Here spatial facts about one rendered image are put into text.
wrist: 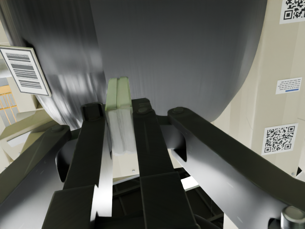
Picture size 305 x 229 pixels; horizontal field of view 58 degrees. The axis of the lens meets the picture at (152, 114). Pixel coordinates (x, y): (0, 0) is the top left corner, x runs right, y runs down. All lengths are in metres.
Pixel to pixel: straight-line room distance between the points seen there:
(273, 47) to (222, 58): 0.26
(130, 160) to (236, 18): 0.70
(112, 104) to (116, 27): 0.13
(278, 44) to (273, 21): 0.05
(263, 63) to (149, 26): 0.33
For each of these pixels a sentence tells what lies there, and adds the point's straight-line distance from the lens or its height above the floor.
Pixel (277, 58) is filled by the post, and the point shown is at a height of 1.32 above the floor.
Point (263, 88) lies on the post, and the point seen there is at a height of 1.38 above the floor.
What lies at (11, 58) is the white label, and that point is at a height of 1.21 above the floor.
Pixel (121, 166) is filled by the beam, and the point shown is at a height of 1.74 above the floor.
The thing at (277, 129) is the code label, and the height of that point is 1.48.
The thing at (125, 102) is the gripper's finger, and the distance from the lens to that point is 0.16.
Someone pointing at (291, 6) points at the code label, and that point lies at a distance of 0.55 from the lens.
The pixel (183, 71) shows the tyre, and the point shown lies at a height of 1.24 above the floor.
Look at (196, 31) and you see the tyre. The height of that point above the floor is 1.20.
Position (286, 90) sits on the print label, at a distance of 0.61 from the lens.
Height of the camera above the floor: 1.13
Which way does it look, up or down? 30 degrees up
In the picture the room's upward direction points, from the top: 174 degrees clockwise
